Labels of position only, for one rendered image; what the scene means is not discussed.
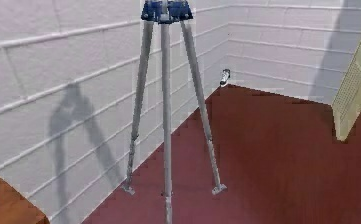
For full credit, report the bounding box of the brown wooden furniture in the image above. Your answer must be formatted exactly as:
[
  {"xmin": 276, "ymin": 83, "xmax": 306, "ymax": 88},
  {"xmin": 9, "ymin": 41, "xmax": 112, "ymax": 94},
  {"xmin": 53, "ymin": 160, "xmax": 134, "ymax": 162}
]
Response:
[{"xmin": 0, "ymin": 159, "xmax": 51, "ymax": 224}]

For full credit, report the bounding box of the grey tripod with blue head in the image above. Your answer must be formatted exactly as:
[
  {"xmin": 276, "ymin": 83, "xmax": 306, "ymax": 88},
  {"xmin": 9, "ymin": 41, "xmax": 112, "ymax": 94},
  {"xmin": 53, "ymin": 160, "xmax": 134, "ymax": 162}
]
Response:
[{"xmin": 121, "ymin": 0, "xmax": 228, "ymax": 224}]

